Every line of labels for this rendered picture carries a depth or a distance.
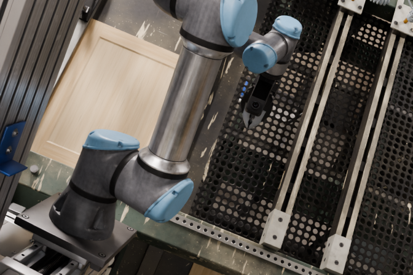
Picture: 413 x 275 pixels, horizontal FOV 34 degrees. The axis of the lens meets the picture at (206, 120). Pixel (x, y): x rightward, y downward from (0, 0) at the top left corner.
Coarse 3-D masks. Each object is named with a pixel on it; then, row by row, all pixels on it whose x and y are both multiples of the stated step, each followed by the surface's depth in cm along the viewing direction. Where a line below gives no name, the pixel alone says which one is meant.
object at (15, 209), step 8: (16, 192) 218; (24, 192) 218; (32, 192) 218; (16, 200) 219; (24, 200) 219; (32, 200) 219; (40, 200) 219; (16, 208) 211; (24, 208) 213; (120, 256) 221; (112, 264) 215; (112, 272) 223
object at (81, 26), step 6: (96, 6) 249; (90, 18) 247; (78, 24) 244; (84, 24) 244; (78, 30) 243; (84, 30) 245; (78, 36) 242; (72, 42) 241; (78, 42) 243; (72, 48) 240; (66, 54) 239; (72, 54) 241; (66, 60) 238; (60, 72) 236
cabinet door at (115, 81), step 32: (96, 32) 247; (96, 64) 242; (128, 64) 244; (160, 64) 247; (64, 96) 235; (96, 96) 237; (128, 96) 240; (160, 96) 242; (64, 128) 231; (96, 128) 233; (128, 128) 235; (64, 160) 226
